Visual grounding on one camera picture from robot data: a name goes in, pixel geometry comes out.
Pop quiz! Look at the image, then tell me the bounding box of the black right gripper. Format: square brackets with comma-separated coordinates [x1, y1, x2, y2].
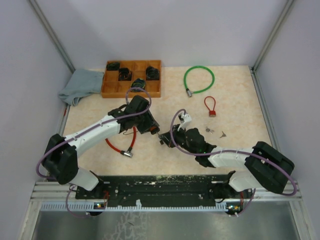
[159, 123, 198, 156]

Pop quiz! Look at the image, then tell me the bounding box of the orange black padlock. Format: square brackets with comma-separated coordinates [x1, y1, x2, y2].
[149, 126, 160, 135]

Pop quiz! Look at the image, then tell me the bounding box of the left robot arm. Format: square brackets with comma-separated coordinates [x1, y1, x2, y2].
[39, 95, 160, 199]

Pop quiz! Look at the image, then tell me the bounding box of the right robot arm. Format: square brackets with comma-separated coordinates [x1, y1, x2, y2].
[159, 124, 295, 198]

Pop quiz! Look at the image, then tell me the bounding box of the silver key bunch middle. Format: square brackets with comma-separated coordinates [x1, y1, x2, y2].
[205, 127, 215, 134]

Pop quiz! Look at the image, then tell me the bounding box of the black yellow rolled item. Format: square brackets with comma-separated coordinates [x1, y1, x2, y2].
[131, 78, 146, 90]

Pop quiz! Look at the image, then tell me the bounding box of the wooden compartment tray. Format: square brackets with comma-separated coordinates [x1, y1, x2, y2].
[100, 60, 162, 98]

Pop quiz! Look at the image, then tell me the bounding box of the black rolled item right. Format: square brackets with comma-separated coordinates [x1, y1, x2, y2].
[145, 66, 160, 81]

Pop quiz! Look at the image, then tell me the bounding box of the black rolled item far left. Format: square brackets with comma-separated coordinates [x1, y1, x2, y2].
[106, 61, 120, 71]

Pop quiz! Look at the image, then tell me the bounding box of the grey blue cloth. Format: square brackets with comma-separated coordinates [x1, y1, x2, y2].
[58, 69, 104, 107]

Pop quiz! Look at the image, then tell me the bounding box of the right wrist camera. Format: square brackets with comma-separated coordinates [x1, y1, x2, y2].
[178, 113, 192, 131]

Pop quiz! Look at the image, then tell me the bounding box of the red cable lock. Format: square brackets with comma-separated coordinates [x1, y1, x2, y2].
[105, 127, 137, 158]

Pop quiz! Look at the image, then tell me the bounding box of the red cable padlock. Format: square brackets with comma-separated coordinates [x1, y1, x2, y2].
[203, 96, 217, 118]

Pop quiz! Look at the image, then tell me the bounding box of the green cable lock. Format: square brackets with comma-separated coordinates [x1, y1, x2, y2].
[183, 65, 216, 97]

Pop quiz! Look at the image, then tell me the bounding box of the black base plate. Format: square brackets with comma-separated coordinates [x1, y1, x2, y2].
[75, 173, 252, 208]

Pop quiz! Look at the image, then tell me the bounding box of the aluminium frame post right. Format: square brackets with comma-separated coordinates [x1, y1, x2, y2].
[251, 0, 296, 73]

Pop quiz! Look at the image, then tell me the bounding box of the aluminium frame post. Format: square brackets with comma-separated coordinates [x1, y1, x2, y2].
[251, 0, 296, 73]
[27, 0, 76, 73]

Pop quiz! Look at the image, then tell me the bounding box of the aluminium frame post left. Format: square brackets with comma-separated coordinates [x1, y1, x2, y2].
[27, 0, 76, 73]

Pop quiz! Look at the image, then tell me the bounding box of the grey slotted cable duct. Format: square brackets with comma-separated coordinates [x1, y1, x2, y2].
[39, 199, 253, 213]

